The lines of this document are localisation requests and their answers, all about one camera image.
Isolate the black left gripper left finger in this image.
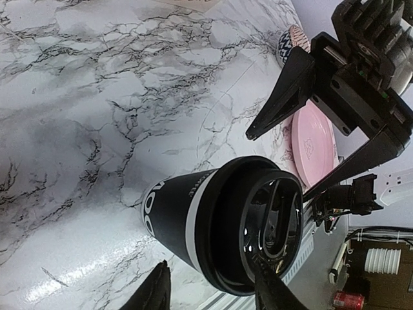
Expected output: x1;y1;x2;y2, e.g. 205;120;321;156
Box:
121;260;171;310

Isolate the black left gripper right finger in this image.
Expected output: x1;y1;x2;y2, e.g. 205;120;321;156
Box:
254;259;308;310

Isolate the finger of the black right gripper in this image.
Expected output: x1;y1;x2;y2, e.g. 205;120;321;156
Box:
303;126;403;200

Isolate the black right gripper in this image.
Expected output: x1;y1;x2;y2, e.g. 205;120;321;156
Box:
245;1;412;158

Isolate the black paper coffee cup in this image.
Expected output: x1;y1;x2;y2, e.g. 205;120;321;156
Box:
141;169;217;271

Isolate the black plastic cup lid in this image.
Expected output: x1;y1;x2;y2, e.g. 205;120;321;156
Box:
195;156;303;296

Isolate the white paper gift bag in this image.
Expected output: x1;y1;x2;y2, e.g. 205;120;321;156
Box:
157;0;221;13

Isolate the red patterned ceramic bowl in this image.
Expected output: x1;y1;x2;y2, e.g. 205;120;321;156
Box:
277;25;310;67

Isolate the pink plastic plate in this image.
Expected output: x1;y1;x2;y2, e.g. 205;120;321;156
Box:
291;100;338;188

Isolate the white power strip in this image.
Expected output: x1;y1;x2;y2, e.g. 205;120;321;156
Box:
328;243;348;284

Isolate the red soda can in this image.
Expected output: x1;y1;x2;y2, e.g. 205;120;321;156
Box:
332;291;365;310

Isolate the stack of white cups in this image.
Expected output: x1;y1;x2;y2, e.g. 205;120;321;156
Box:
364;248;401;274

